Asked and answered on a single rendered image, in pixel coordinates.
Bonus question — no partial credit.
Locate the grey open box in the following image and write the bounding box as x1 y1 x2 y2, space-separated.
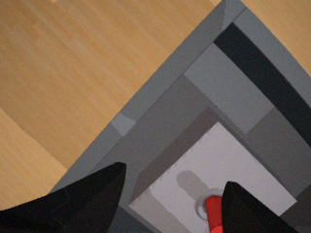
48 0 311 233

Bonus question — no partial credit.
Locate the light grey plate with hole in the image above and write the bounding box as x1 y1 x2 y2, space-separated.
128 106 296 233

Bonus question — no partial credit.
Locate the red peg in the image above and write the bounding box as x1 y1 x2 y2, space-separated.
205 195 223 233

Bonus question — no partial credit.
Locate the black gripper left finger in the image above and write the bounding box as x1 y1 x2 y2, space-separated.
0 162 127 233

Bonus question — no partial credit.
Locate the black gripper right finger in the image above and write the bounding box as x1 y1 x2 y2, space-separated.
221 182 299 233

